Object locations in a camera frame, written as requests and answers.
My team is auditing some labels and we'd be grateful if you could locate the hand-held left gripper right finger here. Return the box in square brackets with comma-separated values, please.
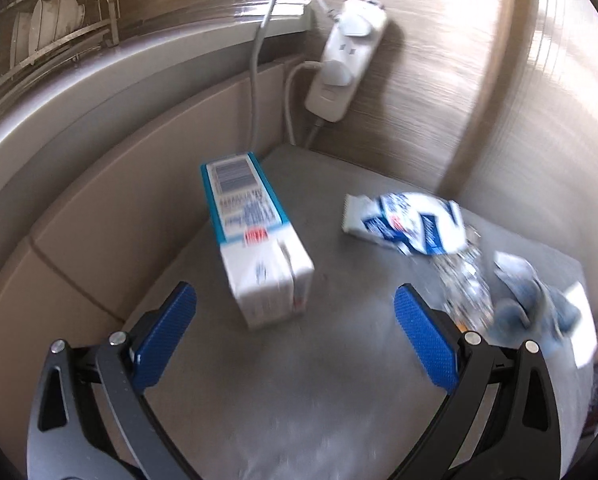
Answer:
[394, 284, 562, 480]

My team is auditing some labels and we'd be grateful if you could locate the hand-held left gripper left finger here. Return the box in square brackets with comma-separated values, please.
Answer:
[26, 281, 198, 480]

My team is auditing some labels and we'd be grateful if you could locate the blue and white milk carton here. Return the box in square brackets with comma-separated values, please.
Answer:
[200, 152, 315, 330]

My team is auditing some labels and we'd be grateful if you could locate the crushed clear plastic bottle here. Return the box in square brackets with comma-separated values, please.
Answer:
[430, 232, 498, 334]

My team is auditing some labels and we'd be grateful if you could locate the blue cloth in clear packet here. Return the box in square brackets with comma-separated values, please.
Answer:
[491, 251, 598, 369]

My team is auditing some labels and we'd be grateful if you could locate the crumpled blue white wrapper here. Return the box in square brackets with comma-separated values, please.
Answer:
[342, 191, 466, 257]

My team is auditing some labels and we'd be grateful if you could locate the grey stone ledge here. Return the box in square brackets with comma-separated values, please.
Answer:
[0, 2, 316, 243]

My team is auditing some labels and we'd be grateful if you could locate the white power strip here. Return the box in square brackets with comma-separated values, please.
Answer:
[304, 0, 389, 124]

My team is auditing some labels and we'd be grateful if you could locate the metal dish rack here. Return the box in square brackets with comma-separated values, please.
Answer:
[0, 0, 123, 128]

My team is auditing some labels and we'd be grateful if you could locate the row of white plates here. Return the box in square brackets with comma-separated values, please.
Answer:
[9, 0, 88, 69]

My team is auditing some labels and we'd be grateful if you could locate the long white cable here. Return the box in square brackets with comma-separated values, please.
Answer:
[248, 0, 281, 159]

